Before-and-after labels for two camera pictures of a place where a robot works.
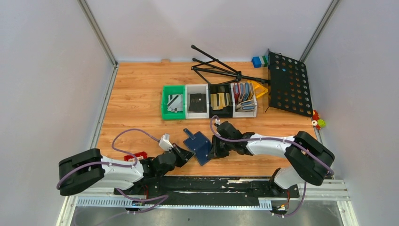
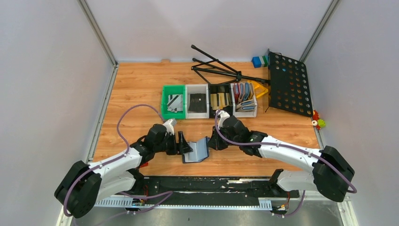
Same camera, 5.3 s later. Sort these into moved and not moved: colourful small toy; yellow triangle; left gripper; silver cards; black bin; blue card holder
Moved: left gripper; blue card holder
Not moved: colourful small toy; black bin; yellow triangle; silver cards
